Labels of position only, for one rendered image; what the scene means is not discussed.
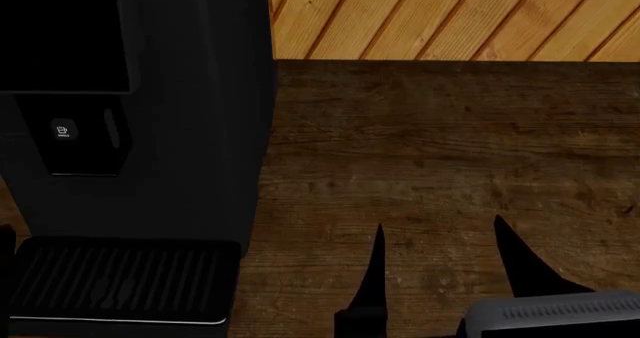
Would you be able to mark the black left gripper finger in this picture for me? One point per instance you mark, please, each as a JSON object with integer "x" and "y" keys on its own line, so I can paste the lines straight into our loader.
{"x": 6, "y": 263}

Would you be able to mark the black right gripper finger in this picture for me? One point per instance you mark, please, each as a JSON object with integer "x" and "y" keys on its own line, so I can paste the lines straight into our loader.
{"x": 525, "y": 274}
{"x": 375, "y": 278}

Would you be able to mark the black coffee dispenser head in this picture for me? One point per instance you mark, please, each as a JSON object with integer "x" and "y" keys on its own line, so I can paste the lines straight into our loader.
{"x": 85, "y": 154}

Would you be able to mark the black coffee machine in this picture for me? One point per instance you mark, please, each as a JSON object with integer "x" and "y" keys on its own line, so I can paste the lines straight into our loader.
{"x": 200, "y": 128}

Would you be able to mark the black ribbed drip tray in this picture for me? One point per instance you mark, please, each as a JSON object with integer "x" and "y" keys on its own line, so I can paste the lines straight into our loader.
{"x": 120, "y": 278}

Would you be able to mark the cup icon button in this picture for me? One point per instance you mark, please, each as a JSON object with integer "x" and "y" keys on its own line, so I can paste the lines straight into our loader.
{"x": 63, "y": 129}

